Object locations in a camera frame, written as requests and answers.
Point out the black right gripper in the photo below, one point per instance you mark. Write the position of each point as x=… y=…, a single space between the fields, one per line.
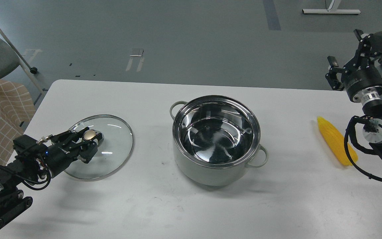
x=359 y=73

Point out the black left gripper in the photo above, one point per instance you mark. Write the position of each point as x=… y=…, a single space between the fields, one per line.
x=64 y=149

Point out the glass pot lid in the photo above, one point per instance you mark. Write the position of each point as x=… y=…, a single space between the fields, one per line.
x=114 y=150

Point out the yellow corn cob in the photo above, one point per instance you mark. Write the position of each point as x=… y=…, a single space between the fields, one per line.
x=334 y=140

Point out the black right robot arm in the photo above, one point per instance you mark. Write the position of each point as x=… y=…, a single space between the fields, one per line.
x=365 y=132

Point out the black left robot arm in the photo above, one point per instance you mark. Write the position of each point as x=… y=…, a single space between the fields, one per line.
x=37 y=162

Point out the pale green steel pot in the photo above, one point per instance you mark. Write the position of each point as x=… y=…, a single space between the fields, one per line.
x=216 y=139

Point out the white desk leg base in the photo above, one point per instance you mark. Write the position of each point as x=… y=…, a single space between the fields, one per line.
x=332 y=9

